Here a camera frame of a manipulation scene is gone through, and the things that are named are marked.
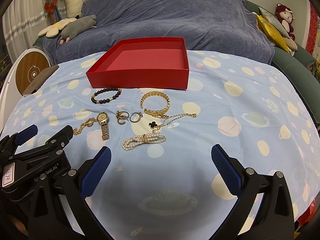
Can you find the red monkey plush toy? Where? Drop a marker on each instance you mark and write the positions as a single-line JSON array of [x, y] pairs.
[[285, 16]]

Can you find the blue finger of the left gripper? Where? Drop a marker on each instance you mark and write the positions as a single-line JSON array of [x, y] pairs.
[[58, 141], [26, 135]]

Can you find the blue planet print tablecloth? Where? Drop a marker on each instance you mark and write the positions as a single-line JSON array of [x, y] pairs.
[[161, 182]]

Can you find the red cardboard box tray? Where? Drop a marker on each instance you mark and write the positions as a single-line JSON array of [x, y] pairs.
[[149, 62]]

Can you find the gold hoop earring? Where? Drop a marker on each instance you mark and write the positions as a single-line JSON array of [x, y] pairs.
[[121, 117]]

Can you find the green sofa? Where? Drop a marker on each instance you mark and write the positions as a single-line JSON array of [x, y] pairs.
[[295, 68]]

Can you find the blue sofa cover blanket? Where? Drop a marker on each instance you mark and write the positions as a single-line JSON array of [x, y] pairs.
[[225, 26]]

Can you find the white wood exercise machine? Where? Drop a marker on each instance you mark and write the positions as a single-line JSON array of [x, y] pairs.
[[25, 70]]

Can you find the red curtain tie bow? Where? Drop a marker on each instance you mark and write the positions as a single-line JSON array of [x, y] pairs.
[[50, 8]]

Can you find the flower shaped plush cushion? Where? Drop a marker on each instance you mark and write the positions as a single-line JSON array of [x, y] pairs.
[[53, 30]]

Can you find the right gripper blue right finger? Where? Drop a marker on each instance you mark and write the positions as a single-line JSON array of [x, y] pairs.
[[228, 168]]

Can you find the silver grey pillow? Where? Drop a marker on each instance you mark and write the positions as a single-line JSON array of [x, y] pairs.
[[274, 21]]

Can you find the grey plush toy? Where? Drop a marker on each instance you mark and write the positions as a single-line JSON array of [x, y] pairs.
[[75, 28]]

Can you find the gold satin pillow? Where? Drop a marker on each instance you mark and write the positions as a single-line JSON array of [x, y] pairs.
[[271, 32]]

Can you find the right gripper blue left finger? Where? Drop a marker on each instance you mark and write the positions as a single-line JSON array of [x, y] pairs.
[[92, 170]]

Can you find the gold wrist watch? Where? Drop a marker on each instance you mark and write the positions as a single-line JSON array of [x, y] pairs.
[[102, 119]]

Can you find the white sheer curtain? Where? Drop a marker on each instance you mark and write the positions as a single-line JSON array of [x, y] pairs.
[[22, 22]]

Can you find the gold cuff bangle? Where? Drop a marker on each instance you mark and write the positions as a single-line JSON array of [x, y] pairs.
[[155, 103]]

